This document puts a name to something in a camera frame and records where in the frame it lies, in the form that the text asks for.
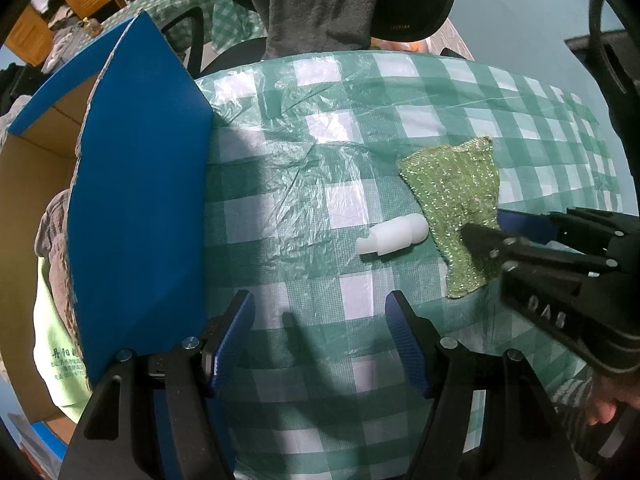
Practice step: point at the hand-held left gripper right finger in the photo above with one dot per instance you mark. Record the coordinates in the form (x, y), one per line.
(402, 340)

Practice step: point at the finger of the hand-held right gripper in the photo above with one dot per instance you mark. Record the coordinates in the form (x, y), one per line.
(525, 225)
(487, 240)

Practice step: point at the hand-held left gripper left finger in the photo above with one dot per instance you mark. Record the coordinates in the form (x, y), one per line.
(235, 331)

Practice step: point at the green sparkly dish cloth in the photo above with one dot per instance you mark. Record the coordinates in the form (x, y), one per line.
(450, 185)

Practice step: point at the blue-edged cardboard box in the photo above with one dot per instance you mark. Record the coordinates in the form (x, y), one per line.
(140, 185)

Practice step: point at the light green printed cloth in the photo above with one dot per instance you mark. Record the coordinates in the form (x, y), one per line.
(50, 350)

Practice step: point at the grey-brown towel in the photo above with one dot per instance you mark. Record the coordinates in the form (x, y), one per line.
(52, 240)

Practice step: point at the person's right hand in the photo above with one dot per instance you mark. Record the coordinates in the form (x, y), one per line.
(602, 410)

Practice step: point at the white plastic object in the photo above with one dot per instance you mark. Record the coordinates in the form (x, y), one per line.
(395, 235)

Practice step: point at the striped grey cloth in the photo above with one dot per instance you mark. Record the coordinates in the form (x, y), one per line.
(572, 410)

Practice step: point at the green checkered plastic tablecloth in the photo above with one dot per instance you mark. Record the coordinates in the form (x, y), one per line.
(300, 160)

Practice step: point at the black stand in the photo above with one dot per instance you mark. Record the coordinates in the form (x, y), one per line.
(610, 60)

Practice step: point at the orange object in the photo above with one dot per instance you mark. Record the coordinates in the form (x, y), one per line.
(407, 45)

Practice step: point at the black office chair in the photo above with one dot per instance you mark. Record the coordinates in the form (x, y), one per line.
(425, 0)

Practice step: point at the dark grey fleece towel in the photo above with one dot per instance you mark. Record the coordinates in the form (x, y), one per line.
(320, 5)

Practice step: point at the pile of black clothes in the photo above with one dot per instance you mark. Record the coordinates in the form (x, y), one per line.
(20, 85)

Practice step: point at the pile of grey clothes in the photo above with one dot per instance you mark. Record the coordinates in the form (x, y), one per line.
(65, 45)

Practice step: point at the small amber bottle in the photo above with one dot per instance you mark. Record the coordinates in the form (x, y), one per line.
(91, 26)

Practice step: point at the green checkered cloth tablecloth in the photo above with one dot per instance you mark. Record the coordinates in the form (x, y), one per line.
(150, 2)

